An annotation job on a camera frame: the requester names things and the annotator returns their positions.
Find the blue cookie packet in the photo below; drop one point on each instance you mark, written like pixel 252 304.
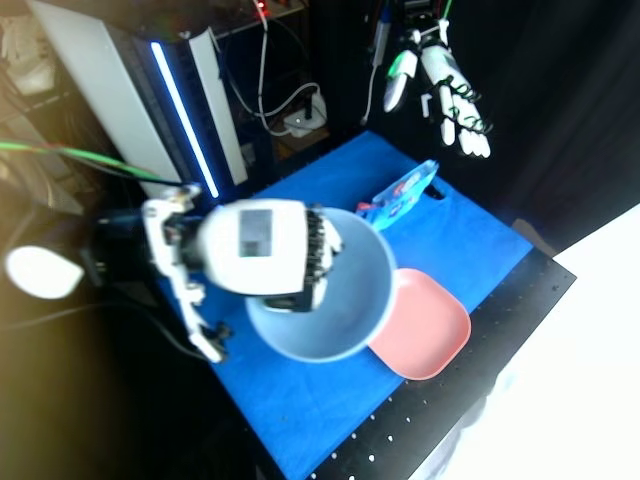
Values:
pixel 400 192

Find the light blue bowl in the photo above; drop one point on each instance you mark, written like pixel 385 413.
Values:
pixel 350 300

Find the dark curtain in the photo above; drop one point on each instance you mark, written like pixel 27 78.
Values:
pixel 575 100

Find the white power strip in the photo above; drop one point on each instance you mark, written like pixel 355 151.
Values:
pixel 300 122

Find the pink square plate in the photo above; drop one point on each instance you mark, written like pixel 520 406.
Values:
pixel 430 330

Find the black perforated board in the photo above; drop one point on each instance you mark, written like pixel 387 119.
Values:
pixel 520 320

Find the white tower with blue light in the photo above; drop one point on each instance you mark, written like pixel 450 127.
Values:
pixel 125 100

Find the blue mat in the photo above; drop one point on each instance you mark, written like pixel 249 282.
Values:
pixel 310 400

